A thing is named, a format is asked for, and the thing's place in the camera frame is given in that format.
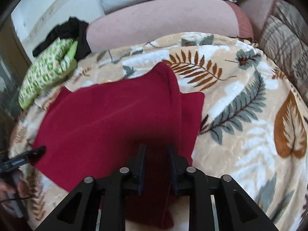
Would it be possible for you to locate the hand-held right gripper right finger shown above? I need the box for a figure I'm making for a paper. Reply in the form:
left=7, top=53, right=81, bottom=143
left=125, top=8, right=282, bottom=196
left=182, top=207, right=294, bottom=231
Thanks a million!
left=166, top=144, right=280, bottom=231

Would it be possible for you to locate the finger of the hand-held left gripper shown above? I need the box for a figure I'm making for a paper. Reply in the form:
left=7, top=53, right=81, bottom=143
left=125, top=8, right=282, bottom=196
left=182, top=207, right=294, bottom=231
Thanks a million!
left=24, top=146, right=47, bottom=162

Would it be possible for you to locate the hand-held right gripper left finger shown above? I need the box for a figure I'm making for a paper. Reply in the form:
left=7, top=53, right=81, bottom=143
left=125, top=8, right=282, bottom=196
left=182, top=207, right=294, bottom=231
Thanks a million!
left=36, top=143, right=147, bottom=231

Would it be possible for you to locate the red knit sweater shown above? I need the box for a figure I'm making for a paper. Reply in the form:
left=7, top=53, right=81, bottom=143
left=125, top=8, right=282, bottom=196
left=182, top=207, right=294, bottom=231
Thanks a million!
left=31, top=62, right=205, bottom=229

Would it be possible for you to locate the person's left hand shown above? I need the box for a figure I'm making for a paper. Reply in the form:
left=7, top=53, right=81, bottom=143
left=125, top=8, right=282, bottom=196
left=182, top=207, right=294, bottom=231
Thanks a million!
left=0, top=173, right=30, bottom=205

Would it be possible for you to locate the green patterned cloth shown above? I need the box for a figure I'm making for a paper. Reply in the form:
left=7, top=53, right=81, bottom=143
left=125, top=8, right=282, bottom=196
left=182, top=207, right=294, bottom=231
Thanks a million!
left=19, top=38, right=79, bottom=110

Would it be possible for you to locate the leaf print blanket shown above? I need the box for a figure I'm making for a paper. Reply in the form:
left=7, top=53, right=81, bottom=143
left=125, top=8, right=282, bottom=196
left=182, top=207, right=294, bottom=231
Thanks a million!
left=8, top=33, right=308, bottom=231

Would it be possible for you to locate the black cloth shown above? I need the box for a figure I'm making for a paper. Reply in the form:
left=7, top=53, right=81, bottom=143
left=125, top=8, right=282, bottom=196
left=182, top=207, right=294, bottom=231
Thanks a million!
left=32, top=17, right=92, bottom=62

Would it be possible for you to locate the white headboard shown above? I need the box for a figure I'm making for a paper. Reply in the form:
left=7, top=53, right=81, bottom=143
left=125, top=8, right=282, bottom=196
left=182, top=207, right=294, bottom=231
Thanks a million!
left=11, top=0, right=106, bottom=64

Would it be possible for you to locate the pink quilted cushion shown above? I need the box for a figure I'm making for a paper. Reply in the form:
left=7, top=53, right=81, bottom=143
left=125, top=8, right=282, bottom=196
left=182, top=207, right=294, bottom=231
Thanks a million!
left=85, top=0, right=254, bottom=53

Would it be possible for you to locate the striped brown quilt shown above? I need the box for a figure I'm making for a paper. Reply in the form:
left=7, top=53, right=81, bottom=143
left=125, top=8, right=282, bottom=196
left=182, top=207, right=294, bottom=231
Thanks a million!
left=259, top=0, right=308, bottom=101

